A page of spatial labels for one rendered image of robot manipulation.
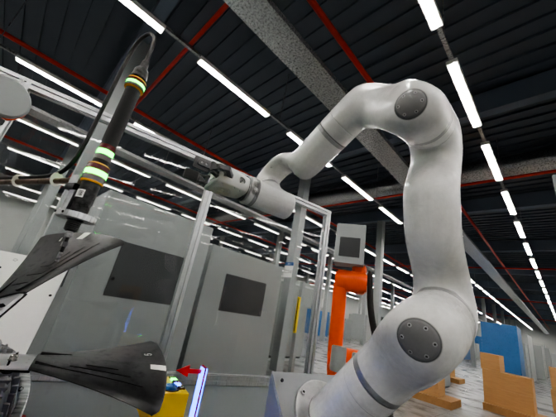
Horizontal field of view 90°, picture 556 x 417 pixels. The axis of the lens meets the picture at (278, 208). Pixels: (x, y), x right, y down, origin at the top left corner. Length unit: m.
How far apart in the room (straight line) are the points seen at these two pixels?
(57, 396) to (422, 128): 1.44
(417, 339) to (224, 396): 1.23
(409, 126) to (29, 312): 1.01
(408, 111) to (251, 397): 1.49
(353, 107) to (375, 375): 0.56
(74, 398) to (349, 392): 1.07
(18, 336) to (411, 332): 0.89
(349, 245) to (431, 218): 3.80
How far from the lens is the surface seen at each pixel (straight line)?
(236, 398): 1.65
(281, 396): 0.78
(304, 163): 0.73
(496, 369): 9.32
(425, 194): 0.58
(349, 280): 4.34
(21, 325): 1.00
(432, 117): 0.56
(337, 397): 0.71
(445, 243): 0.58
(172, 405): 1.00
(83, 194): 0.69
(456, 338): 0.53
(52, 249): 0.88
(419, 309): 0.53
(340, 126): 0.70
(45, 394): 1.46
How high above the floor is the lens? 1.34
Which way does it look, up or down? 20 degrees up
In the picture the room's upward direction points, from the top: 11 degrees clockwise
